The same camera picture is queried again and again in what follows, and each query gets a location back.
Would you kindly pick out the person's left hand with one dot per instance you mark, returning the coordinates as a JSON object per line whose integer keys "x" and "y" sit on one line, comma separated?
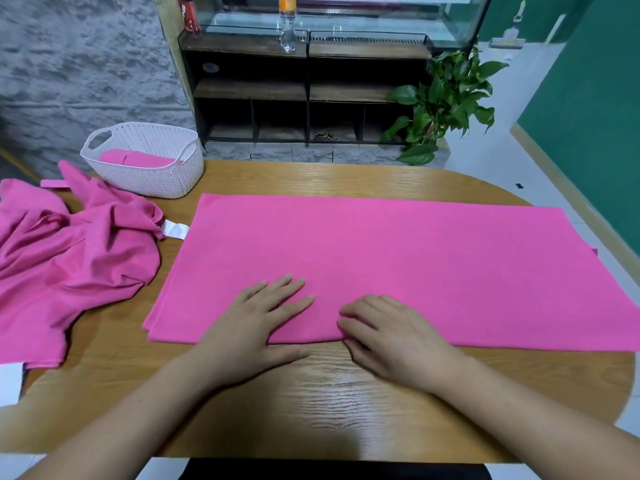
{"x": 250, "y": 335}

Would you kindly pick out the person's right hand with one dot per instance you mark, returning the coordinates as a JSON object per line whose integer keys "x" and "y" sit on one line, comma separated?
{"x": 395, "y": 340}

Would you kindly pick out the pink towel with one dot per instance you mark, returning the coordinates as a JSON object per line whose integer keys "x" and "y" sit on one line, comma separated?
{"x": 135, "y": 158}
{"x": 400, "y": 255}

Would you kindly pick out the white woven plastic basket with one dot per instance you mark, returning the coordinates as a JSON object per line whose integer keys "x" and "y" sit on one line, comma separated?
{"x": 170, "y": 185}

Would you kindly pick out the pile of pink cloths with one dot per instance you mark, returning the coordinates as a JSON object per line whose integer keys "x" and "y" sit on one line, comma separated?
{"x": 70, "y": 255}

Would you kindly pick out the person's left forearm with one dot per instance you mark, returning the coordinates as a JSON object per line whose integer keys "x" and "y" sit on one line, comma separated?
{"x": 120, "y": 425}

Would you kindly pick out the person's right forearm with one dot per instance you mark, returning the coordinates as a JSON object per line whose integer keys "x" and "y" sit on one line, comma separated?
{"x": 550, "y": 425}

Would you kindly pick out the dark wooden shelf cabinet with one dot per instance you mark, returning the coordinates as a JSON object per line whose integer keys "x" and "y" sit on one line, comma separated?
{"x": 260, "y": 95}

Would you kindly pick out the green potted plant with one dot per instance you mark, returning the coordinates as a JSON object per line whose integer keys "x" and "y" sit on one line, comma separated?
{"x": 445, "y": 105}

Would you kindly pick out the clear bottle with orange label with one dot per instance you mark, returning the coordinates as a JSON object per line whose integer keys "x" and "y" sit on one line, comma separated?
{"x": 288, "y": 20}

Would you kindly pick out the white mop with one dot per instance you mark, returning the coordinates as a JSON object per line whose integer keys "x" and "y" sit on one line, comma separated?
{"x": 507, "y": 41}

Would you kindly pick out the red label cola bottle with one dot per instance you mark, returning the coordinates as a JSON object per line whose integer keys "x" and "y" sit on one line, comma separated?
{"x": 190, "y": 15}

